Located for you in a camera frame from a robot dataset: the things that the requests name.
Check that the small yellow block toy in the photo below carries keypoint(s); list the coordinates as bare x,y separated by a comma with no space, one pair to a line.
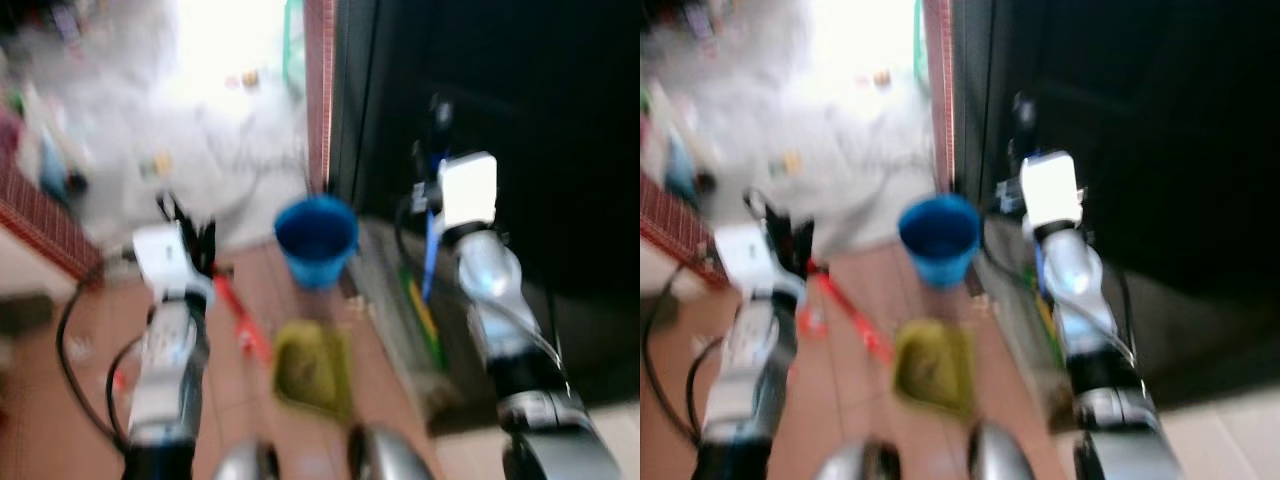
792,160
162,162

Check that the blue plastic bucket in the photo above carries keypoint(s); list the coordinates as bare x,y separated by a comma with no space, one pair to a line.
940,245
315,245

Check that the green plastic stool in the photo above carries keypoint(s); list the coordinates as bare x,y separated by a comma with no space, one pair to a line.
293,45
918,40

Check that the silver left robot leg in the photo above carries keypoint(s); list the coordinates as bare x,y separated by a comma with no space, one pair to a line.
245,462
855,462

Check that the silver robot leg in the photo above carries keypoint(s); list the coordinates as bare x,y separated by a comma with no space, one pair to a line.
245,462
390,455
855,462
1002,452

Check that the silver right robot leg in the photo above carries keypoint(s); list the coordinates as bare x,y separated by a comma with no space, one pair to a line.
1002,452
390,455

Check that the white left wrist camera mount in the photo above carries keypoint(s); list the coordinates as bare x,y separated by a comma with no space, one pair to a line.
160,258
745,258

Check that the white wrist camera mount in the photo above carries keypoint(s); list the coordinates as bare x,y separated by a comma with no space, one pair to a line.
160,258
470,190
1052,188
745,258

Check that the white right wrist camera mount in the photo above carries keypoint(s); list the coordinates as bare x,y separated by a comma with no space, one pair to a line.
470,190
1052,188

